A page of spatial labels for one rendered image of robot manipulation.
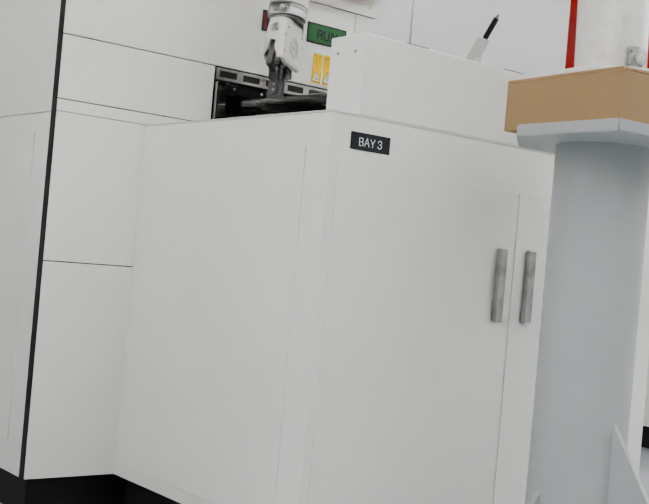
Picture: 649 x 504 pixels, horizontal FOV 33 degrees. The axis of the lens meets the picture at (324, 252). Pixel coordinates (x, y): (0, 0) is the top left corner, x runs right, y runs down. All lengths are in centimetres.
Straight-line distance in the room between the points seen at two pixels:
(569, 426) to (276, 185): 64
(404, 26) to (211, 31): 249
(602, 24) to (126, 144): 100
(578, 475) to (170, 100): 116
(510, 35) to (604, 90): 357
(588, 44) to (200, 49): 91
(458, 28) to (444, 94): 310
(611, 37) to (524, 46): 355
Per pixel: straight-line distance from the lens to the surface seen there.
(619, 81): 177
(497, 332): 210
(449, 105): 200
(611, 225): 182
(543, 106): 187
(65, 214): 224
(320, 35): 261
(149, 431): 223
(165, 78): 236
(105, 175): 228
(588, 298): 181
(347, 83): 188
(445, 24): 503
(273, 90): 233
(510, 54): 533
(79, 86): 226
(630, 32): 188
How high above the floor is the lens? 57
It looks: level
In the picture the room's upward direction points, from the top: 5 degrees clockwise
